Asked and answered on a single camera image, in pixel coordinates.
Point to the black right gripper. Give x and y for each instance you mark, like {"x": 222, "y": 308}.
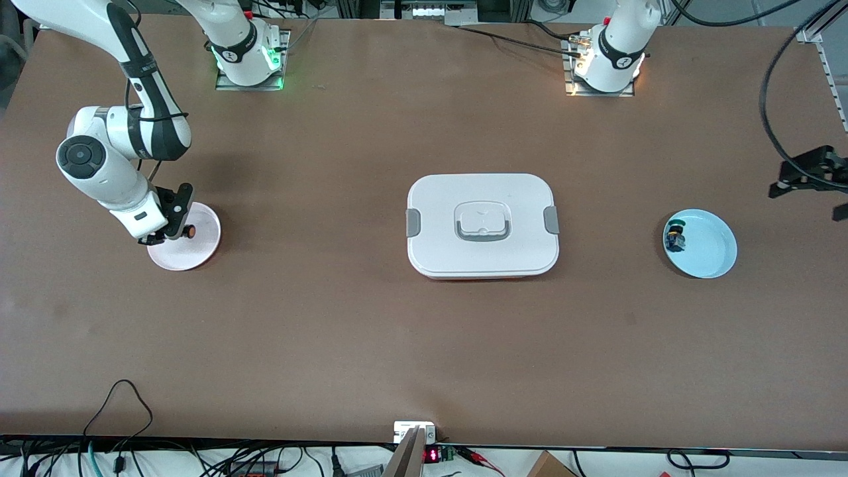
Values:
{"x": 173, "y": 202}

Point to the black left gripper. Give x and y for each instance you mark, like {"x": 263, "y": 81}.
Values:
{"x": 816, "y": 164}

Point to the orange push-button switch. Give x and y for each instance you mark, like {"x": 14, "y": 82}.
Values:
{"x": 190, "y": 232}

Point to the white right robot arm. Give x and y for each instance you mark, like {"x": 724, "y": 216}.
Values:
{"x": 99, "y": 172}

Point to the pink round plate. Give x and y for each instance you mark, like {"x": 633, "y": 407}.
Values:
{"x": 192, "y": 255}

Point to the light blue round plate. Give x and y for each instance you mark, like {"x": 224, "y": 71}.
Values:
{"x": 705, "y": 252}

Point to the white lidded container grey latches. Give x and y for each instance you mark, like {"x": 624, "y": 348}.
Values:
{"x": 483, "y": 199}

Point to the grey angled bar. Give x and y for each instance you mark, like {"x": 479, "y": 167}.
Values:
{"x": 405, "y": 460}

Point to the device with white labels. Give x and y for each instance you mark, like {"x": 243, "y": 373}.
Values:
{"x": 430, "y": 10}

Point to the red LED display module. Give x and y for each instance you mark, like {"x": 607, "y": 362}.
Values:
{"x": 432, "y": 456}

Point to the red clip lead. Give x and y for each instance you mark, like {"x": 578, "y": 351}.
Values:
{"x": 477, "y": 456}

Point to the brown cardboard box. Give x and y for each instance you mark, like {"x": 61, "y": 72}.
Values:
{"x": 548, "y": 467}

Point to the green push-button switch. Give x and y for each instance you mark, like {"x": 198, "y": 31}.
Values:
{"x": 675, "y": 240}

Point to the aluminium frame profile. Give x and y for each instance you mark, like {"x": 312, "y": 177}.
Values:
{"x": 811, "y": 30}

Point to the white bracket block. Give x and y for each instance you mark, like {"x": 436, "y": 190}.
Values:
{"x": 404, "y": 430}

